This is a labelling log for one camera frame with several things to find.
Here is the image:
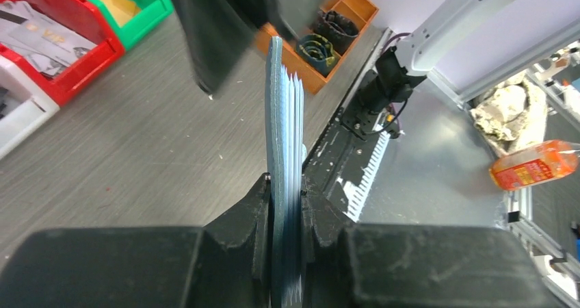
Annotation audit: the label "green plastic bin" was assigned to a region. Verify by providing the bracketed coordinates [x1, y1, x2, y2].
[88, 0, 174, 51]

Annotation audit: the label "gold cards in green bin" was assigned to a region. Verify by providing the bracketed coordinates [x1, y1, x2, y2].
[100, 0, 141, 27]

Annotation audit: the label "black rolled belt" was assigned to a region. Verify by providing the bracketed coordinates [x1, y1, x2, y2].
[311, 10, 360, 55]

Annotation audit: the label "silver cards in red bin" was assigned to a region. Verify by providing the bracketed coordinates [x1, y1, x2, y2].
[1, 0, 96, 78]

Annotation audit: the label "rolled belt bottom left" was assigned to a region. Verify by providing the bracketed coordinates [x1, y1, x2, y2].
[295, 33, 340, 77]

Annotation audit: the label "blue leather card holder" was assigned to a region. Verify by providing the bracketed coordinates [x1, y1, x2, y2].
[265, 36, 306, 307]

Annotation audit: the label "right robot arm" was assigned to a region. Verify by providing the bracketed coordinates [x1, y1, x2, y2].
[171, 0, 515, 113]

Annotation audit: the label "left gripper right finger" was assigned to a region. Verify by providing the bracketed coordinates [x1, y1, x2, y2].
[302, 190, 560, 307]

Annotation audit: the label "red plastic bin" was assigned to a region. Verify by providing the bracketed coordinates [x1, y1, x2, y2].
[1, 0, 125, 106]

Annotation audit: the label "black cards in white bin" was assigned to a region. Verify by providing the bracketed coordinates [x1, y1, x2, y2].
[0, 87, 12, 119]

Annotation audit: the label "orange compartment tray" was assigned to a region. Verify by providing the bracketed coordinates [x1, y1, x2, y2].
[282, 0, 379, 94]

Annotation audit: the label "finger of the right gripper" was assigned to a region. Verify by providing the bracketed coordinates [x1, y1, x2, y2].
[171, 0, 259, 96]
[264, 0, 325, 41]

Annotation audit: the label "orange plastic bottle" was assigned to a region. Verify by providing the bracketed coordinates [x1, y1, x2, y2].
[489, 140, 579, 191]

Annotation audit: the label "white plastic bin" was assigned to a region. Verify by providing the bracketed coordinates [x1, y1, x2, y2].
[1, 57, 60, 157]

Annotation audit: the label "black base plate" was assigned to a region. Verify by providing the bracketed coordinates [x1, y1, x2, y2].
[303, 101, 406, 222]

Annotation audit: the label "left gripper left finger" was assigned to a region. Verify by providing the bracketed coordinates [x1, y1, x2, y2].
[1, 175, 271, 307]

